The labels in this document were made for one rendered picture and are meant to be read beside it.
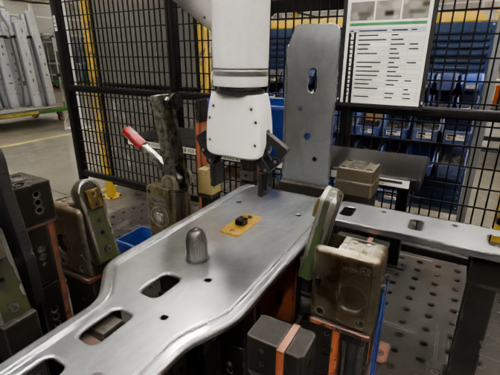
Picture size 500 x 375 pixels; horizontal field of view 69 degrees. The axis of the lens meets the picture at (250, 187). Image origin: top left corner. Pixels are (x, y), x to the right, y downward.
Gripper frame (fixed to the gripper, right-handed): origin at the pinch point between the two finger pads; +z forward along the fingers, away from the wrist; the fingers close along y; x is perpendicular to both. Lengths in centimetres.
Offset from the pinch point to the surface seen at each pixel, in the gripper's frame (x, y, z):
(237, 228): -1.7, 0.6, 7.4
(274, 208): 9.6, 2.2, 7.6
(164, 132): -1.7, -14.5, -7.4
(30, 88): 367, -693, 51
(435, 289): 45, 33, 37
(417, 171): 38.8, 23.9, 4.2
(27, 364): -36.4, -1.8, 7.8
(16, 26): 370, -705, -59
